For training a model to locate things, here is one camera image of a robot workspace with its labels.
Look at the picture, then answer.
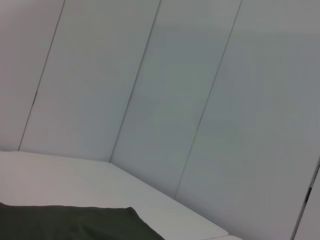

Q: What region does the dark green FREE t-shirt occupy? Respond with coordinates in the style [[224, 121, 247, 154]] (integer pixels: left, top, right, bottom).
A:
[[0, 201, 166, 240]]

